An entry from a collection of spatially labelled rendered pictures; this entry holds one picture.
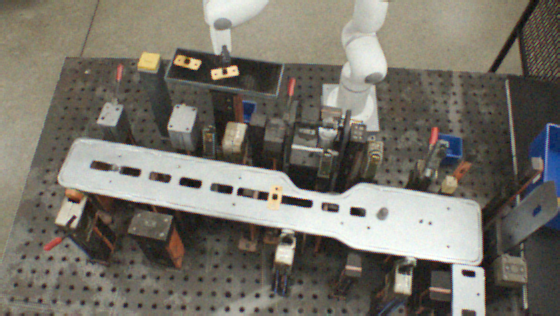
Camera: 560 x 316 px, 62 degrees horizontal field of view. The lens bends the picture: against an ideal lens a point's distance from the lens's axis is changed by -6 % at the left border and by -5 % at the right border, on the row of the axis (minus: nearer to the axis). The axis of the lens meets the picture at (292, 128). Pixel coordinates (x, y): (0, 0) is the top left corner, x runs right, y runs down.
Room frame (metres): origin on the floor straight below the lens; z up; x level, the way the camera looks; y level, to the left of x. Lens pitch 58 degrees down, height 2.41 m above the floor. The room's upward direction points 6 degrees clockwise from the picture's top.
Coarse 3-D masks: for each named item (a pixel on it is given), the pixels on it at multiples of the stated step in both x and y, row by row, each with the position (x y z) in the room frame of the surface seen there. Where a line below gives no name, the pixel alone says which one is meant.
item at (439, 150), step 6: (438, 144) 0.76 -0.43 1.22; (444, 144) 0.76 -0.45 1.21; (432, 150) 0.76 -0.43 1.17; (438, 150) 0.75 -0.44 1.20; (444, 150) 0.74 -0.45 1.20; (432, 156) 0.74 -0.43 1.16; (438, 156) 0.72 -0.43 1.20; (444, 156) 0.72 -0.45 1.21; (426, 162) 0.75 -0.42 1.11; (432, 162) 0.75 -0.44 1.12; (438, 162) 0.74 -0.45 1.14; (426, 168) 0.73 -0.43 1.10; (432, 168) 0.74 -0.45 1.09; (432, 174) 0.73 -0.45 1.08
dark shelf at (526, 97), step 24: (528, 96) 1.13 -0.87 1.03; (552, 96) 1.14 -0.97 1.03; (528, 120) 1.01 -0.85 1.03; (552, 120) 1.03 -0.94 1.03; (528, 144) 0.91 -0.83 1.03; (528, 240) 0.55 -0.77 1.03; (552, 240) 0.56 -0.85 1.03; (528, 264) 0.48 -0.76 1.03; (552, 264) 0.48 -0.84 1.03; (528, 288) 0.40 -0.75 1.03; (552, 288) 0.41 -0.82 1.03; (528, 312) 0.33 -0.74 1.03; (552, 312) 0.34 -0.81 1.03
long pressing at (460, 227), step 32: (64, 160) 0.68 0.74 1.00; (96, 160) 0.69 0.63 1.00; (128, 160) 0.70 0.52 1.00; (160, 160) 0.72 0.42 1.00; (192, 160) 0.73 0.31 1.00; (96, 192) 0.58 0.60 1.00; (128, 192) 0.59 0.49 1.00; (160, 192) 0.60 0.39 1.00; (192, 192) 0.62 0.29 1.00; (288, 192) 0.65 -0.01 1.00; (320, 192) 0.66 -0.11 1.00; (352, 192) 0.68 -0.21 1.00; (384, 192) 0.69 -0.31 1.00; (416, 192) 0.70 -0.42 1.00; (256, 224) 0.54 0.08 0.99; (288, 224) 0.55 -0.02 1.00; (320, 224) 0.56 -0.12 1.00; (352, 224) 0.57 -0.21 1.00; (384, 224) 0.58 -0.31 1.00; (416, 224) 0.59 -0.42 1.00; (448, 224) 0.60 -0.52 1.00; (480, 224) 0.61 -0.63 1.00; (416, 256) 0.48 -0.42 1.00; (448, 256) 0.49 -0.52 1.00; (480, 256) 0.50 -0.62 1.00
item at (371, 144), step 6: (372, 144) 0.82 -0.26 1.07; (378, 144) 0.82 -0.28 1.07; (366, 150) 0.80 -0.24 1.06; (366, 156) 0.78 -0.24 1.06; (360, 162) 0.81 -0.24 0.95; (366, 162) 0.76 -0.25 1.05; (360, 168) 0.79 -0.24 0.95; (378, 168) 0.76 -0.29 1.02; (360, 174) 0.77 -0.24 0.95; (354, 180) 0.82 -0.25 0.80; (360, 180) 0.76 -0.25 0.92; (366, 180) 0.76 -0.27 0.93
